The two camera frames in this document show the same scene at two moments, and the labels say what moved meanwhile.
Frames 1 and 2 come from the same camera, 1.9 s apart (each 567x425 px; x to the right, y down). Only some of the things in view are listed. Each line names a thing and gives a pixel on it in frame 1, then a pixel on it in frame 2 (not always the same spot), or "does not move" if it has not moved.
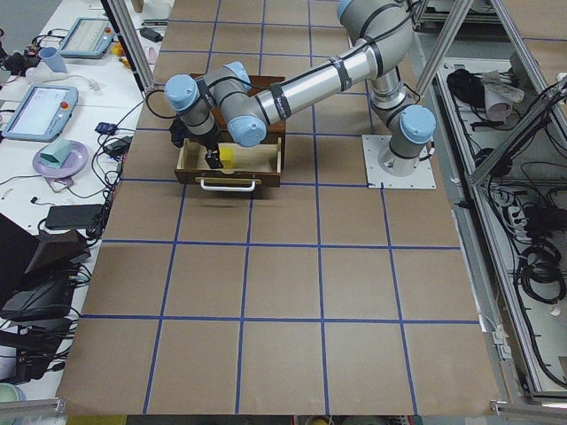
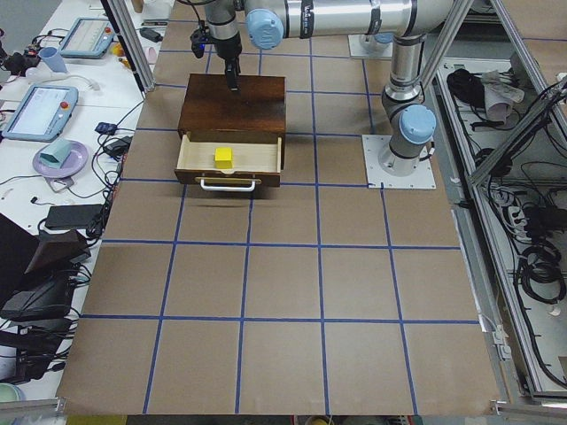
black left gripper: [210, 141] → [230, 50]
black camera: [179, 132] → [199, 38]
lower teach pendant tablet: [43, 113] does not move
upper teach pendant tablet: [89, 37] does not move
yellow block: [227, 157] does not move
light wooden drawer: [260, 161] does not move
